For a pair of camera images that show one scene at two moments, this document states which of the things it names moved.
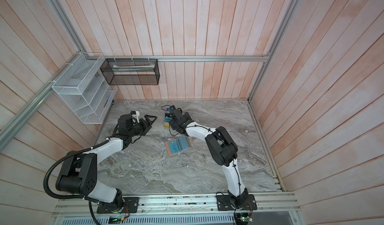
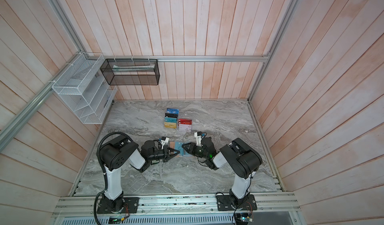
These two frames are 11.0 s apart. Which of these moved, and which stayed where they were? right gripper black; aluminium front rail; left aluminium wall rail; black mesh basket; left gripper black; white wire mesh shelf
Moved: right gripper black; left gripper black
Stayed: white wire mesh shelf; left aluminium wall rail; aluminium front rail; black mesh basket
